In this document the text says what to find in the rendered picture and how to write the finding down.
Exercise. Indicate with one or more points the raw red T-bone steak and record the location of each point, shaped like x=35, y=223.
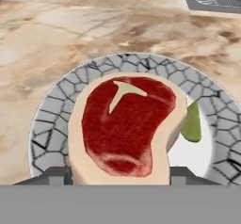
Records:
x=128, y=127

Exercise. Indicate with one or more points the grey crackle-pattern plate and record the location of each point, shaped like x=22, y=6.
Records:
x=56, y=108

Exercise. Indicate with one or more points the green lemon wedge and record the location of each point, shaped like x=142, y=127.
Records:
x=192, y=124

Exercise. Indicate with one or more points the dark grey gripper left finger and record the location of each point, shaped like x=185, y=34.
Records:
x=55, y=175

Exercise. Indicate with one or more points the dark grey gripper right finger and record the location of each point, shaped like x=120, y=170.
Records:
x=183, y=175

